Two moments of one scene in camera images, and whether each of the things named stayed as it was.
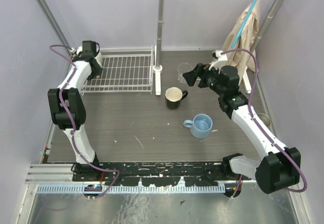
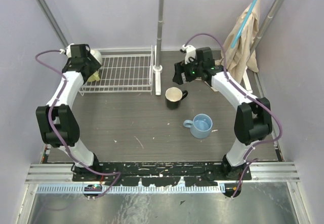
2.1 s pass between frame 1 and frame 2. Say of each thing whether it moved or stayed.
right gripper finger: moved
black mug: stayed
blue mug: stayed
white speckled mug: stayed
